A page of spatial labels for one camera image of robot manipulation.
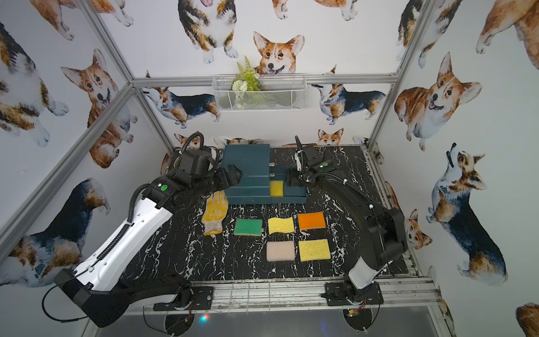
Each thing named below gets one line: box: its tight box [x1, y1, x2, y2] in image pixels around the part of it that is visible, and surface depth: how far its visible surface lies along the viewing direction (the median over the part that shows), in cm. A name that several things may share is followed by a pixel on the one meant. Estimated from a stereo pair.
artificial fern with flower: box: [231, 55, 262, 109], surface depth 86 cm
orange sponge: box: [297, 211, 327, 231], surface depth 95 cm
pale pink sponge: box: [265, 240, 296, 262], surface depth 85 cm
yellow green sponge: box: [268, 216, 295, 235], surface depth 92 cm
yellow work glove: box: [201, 190, 229, 236], surface depth 94 cm
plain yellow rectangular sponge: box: [298, 238, 331, 262], surface depth 85 cm
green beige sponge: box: [233, 218, 264, 236], surface depth 92 cm
